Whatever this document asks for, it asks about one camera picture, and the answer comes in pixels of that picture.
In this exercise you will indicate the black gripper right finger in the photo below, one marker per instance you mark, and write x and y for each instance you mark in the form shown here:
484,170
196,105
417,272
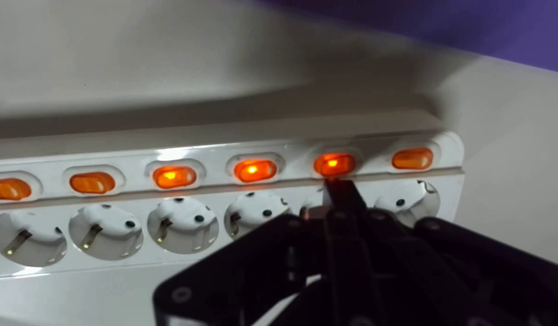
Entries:
447,272

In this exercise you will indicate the purple paper sheet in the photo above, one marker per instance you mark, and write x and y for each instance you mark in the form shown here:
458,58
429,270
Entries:
471,24

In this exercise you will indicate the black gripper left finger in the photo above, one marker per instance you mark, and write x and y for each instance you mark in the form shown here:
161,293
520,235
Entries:
248,272

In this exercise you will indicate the white six-socket power strip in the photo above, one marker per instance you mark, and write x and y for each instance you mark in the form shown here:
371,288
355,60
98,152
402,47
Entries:
139,208

